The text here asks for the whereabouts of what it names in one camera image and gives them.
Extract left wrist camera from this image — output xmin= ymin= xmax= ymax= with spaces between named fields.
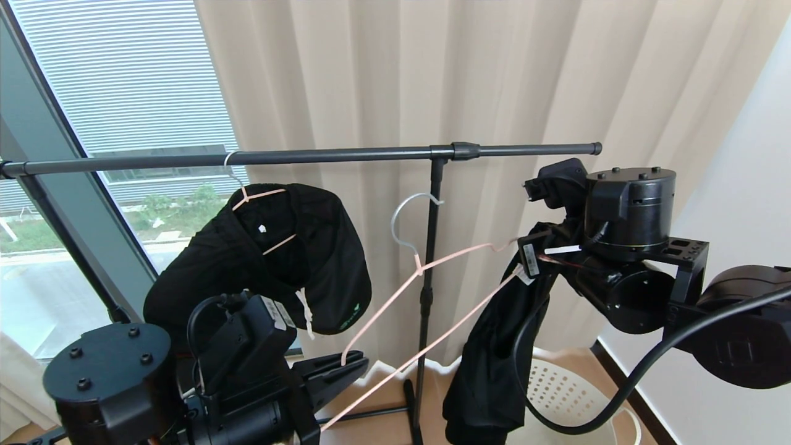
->
xmin=198 ymin=294 xmax=298 ymax=397

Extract black garment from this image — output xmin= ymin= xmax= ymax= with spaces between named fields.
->
xmin=442 ymin=238 xmax=560 ymax=445

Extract white laundry basket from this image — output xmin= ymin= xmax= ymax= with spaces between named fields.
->
xmin=525 ymin=357 xmax=644 ymax=445

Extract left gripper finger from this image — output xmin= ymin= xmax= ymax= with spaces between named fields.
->
xmin=309 ymin=370 xmax=365 ymax=426
xmin=292 ymin=351 xmax=370 ymax=396

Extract black shorts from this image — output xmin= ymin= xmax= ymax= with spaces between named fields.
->
xmin=143 ymin=183 xmax=373 ymax=371

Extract beige curtain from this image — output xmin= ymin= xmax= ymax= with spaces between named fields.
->
xmin=194 ymin=0 xmax=791 ymax=387

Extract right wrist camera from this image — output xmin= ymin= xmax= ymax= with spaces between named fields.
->
xmin=524 ymin=158 xmax=589 ymax=212

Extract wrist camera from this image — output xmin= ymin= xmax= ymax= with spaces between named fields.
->
xmin=198 ymin=294 xmax=298 ymax=397
xmin=524 ymin=158 xmax=589 ymax=212

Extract pink clothes hanger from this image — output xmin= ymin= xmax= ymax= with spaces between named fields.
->
xmin=320 ymin=193 xmax=533 ymax=432
xmin=223 ymin=151 xmax=298 ymax=256

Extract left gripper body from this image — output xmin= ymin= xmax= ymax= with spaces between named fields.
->
xmin=185 ymin=365 xmax=322 ymax=445

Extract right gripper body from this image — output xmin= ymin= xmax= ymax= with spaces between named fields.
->
xmin=518 ymin=221 xmax=589 ymax=282

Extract black clothes rack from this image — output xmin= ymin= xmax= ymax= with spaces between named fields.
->
xmin=0 ymin=142 xmax=603 ymax=445

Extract white curtain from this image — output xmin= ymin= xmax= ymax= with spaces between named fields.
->
xmin=0 ymin=333 xmax=64 ymax=434

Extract window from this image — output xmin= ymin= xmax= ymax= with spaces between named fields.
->
xmin=0 ymin=0 xmax=305 ymax=360

